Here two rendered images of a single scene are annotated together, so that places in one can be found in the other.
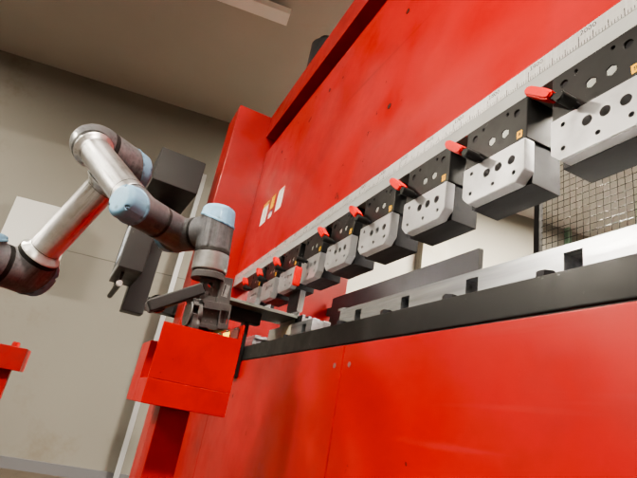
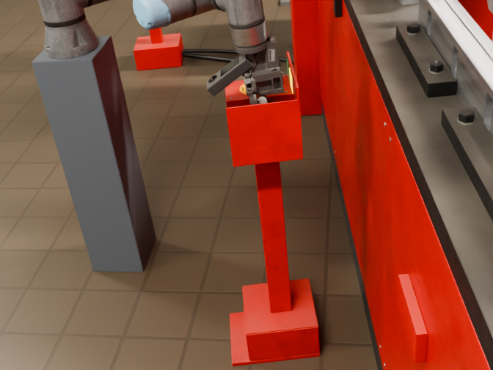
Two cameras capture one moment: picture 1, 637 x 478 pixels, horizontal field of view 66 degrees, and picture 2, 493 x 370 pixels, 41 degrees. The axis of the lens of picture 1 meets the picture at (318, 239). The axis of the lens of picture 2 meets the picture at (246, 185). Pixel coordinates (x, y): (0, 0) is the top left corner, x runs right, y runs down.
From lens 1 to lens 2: 0.87 m
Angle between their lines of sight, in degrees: 60
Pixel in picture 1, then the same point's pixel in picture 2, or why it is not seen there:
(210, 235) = (237, 15)
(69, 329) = not seen: outside the picture
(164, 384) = (246, 151)
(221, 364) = (287, 124)
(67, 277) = not seen: outside the picture
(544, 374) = (447, 307)
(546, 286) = (453, 257)
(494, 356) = (436, 262)
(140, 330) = not seen: outside the picture
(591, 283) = (464, 288)
